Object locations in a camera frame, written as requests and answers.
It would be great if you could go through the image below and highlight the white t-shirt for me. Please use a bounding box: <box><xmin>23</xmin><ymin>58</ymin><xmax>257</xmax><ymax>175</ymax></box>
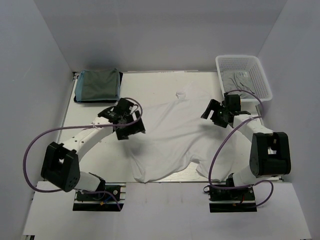
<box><xmin>124</xmin><ymin>82</ymin><xmax>237</xmax><ymax>183</ymax></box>

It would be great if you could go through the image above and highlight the grey t-shirt in basket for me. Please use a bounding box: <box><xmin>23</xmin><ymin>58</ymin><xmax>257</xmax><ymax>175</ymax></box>
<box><xmin>221</xmin><ymin>70</ymin><xmax>256</xmax><ymax>95</ymax></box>

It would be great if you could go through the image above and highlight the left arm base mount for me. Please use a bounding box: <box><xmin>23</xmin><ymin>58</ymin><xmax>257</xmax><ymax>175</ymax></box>
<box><xmin>72</xmin><ymin>183</ymin><xmax>126</xmax><ymax>212</ymax></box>

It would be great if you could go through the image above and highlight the white plastic basket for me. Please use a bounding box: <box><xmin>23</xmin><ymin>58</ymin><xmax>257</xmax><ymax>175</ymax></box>
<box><xmin>215</xmin><ymin>54</ymin><xmax>273</xmax><ymax>104</ymax></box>

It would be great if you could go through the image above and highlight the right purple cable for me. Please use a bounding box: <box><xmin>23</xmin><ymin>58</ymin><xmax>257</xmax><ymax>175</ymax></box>
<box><xmin>207</xmin><ymin>89</ymin><xmax>275</xmax><ymax>207</ymax></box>

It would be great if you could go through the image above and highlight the folded black t-shirt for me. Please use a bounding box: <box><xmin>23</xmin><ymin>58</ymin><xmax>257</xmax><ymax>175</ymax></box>
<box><xmin>73</xmin><ymin>72</ymin><xmax>123</xmax><ymax>104</ymax></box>

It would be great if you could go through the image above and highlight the folded green t-shirt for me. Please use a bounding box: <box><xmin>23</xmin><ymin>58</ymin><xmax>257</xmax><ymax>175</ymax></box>
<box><xmin>81</xmin><ymin>68</ymin><xmax>120</xmax><ymax>101</ymax></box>

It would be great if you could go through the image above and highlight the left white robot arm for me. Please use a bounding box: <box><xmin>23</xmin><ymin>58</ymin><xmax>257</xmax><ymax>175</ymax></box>
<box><xmin>40</xmin><ymin>97</ymin><xmax>146</xmax><ymax>200</ymax></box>

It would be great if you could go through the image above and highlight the folded light blue t-shirt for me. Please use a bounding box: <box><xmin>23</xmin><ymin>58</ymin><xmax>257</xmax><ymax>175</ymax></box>
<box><xmin>74</xmin><ymin>70</ymin><xmax>85</xmax><ymax>103</ymax></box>

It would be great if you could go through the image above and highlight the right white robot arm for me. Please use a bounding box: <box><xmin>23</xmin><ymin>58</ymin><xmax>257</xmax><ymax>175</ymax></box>
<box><xmin>201</xmin><ymin>90</ymin><xmax>291</xmax><ymax>200</ymax></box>

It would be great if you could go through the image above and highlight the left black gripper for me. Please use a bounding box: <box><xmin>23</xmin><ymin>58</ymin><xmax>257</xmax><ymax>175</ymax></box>
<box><xmin>116</xmin><ymin>110</ymin><xmax>146</xmax><ymax>141</ymax></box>

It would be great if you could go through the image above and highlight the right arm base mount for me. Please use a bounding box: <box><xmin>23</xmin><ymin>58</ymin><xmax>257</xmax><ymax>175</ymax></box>
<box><xmin>203</xmin><ymin>179</ymin><xmax>257</xmax><ymax>213</ymax></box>

